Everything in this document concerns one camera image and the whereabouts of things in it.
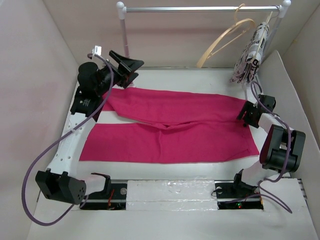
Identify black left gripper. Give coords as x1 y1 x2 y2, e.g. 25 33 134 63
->
95 52 143 96

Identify pink trousers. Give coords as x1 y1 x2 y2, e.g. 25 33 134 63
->
80 87 259 164

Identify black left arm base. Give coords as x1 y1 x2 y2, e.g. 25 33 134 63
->
79 179 128 211

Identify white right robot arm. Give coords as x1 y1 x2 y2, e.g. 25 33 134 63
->
231 94 306 197

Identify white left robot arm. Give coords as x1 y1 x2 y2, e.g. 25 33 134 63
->
35 50 144 205

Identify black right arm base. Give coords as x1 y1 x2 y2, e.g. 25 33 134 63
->
211 170 264 210

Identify wooden hanger with garment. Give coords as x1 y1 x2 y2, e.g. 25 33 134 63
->
238 12 273 86

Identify black white printed garment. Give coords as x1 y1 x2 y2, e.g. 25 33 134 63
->
230 22 269 83

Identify white clothes rack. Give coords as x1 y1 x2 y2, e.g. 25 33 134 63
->
116 0 292 101

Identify aluminium rail right side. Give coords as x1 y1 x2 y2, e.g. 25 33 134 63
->
252 75 271 97

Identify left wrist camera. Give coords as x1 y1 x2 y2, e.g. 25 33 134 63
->
91 45 102 57

